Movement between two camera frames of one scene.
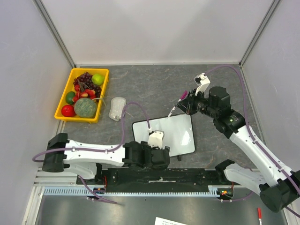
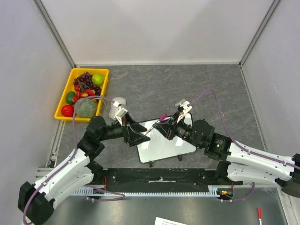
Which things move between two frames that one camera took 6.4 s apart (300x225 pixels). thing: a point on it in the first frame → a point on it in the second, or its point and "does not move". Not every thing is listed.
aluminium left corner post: [54, 30] does not move
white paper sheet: [162, 221] does not move
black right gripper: [187, 104] → [171, 131]
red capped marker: [259, 215] does not move
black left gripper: [162, 167] → [133, 138]
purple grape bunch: [84, 80] does not move
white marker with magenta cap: [183, 96] → [162, 118]
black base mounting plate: [154, 180] does not move
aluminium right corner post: [270, 11] does not move
